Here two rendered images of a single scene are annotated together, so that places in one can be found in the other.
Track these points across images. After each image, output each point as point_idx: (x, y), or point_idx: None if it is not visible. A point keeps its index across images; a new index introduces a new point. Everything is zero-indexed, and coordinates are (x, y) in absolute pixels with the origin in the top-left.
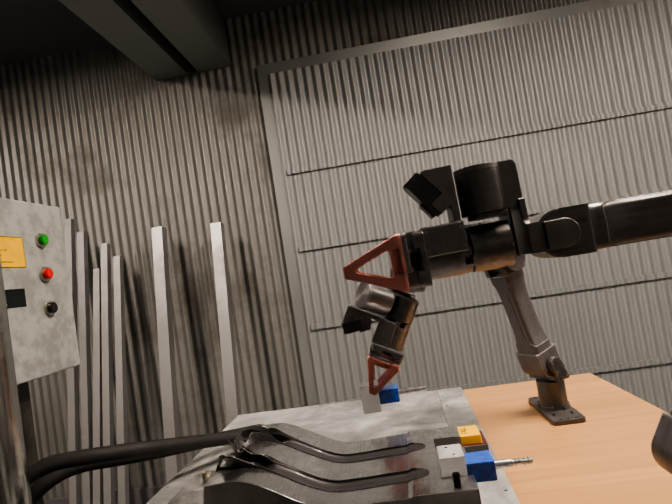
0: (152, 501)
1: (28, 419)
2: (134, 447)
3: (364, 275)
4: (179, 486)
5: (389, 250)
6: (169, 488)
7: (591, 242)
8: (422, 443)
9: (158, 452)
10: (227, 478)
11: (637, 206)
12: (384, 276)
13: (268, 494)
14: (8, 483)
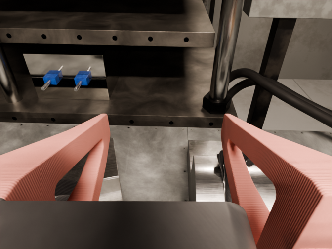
0: (280, 132)
1: (285, 41)
2: (287, 97)
3: (84, 165)
4: (305, 139)
5: (277, 194)
6: (300, 134)
7: None
8: None
9: (302, 111)
10: (200, 165)
11: None
12: (259, 220)
13: (195, 199)
14: (216, 71)
